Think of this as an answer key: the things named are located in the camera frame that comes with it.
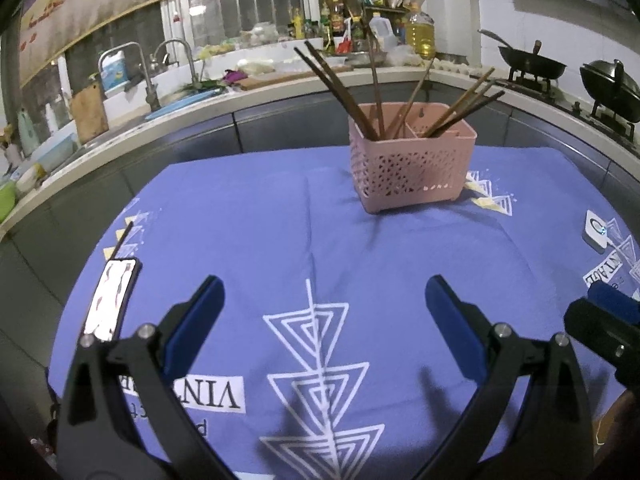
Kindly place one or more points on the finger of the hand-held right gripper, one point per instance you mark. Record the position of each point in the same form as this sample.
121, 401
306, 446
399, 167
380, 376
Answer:
595, 325
617, 300

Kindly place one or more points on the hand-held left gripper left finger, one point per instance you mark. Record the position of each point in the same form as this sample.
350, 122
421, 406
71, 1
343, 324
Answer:
200, 310

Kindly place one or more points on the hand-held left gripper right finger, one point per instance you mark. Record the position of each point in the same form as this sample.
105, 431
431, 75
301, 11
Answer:
450, 320

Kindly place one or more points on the pink plastic utensil basket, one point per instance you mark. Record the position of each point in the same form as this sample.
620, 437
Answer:
415, 175

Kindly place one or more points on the bundle of wooden chopsticks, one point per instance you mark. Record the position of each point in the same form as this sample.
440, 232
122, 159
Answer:
376, 95

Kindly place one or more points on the small white square device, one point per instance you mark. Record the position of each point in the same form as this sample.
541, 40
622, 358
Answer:
596, 230

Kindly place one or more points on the blue printed tablecloth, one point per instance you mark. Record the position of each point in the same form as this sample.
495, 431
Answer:
250, 240

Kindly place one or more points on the smartphone with patterned case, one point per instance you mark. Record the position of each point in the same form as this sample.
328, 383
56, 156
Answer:
107, 300

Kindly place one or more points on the beige kitchen counter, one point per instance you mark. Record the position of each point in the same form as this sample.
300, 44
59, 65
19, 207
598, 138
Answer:
210, 110

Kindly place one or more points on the gas stove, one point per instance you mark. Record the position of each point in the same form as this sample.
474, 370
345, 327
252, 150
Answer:
565, 97

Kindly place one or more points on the black wok with lid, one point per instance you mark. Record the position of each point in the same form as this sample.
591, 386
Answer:
612, 85

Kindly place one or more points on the green bowl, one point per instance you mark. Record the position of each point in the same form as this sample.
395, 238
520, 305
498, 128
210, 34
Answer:
6, 202

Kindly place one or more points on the upright wooden chopping block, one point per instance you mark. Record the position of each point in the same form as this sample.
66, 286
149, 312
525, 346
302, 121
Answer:
89, 115

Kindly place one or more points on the purple vegetable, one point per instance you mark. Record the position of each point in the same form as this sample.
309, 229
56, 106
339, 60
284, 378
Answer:
232, 76

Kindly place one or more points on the wooden cutting board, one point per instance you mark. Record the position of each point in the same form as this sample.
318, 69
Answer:
280, 79

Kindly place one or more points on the tall steel faucet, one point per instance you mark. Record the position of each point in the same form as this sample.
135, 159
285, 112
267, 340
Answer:
145, 67

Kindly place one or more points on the blue plastic container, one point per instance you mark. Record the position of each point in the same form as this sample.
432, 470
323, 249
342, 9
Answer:
114, 72

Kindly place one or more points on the steel bowl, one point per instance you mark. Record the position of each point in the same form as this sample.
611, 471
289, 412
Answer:
366, 58

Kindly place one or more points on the yellow cooking oil bottle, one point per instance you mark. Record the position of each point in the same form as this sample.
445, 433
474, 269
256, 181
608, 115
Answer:
420, 30

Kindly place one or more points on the white plastic jug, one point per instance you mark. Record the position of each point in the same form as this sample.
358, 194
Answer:
381, 35

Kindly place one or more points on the row of condiment bottles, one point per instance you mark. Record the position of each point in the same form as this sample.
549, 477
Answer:
327, 25

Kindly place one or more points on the printed roller blind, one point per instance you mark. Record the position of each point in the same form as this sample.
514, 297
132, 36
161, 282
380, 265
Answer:
90, 5

